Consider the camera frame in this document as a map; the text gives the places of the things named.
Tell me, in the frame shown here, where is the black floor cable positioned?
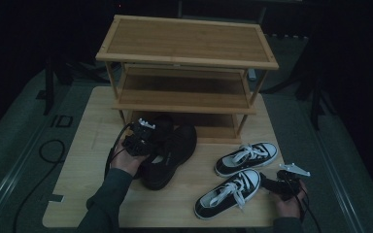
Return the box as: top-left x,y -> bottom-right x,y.
12,139 -> 66,233

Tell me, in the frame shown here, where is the person's right hand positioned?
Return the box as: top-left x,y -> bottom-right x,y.
271,180 -> 309,219

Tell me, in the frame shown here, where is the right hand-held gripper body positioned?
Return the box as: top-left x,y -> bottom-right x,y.
275,162 -> 312,201

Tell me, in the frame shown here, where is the wooden three-tier shoe rack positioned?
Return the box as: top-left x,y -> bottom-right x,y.
95,14 -> 280,145

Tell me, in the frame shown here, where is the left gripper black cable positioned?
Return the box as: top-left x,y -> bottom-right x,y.
104,123 -> 134,179

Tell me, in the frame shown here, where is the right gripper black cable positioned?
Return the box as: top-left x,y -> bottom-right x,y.
290,181 -> 322,233

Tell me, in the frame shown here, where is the person's left hand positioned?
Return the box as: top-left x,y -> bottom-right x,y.
110,139 -> 150,178

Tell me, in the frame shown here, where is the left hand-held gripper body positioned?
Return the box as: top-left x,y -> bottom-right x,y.
121,117 -> 159,158

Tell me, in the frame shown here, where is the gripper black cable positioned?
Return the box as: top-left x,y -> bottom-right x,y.
290,181 -> 322,233
104,123 -> 134,179

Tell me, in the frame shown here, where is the black leather shoe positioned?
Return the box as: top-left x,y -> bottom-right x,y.
141,124 -> 198,192
132,114 -> 178,181

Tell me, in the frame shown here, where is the black white canvas sneaker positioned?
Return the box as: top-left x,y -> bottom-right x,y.
193,168 -> 262,221
214,141 -> 279,179

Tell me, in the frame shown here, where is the black metal stand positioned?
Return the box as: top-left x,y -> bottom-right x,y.
42,57 -> 66,117
294,72 -> 335,131

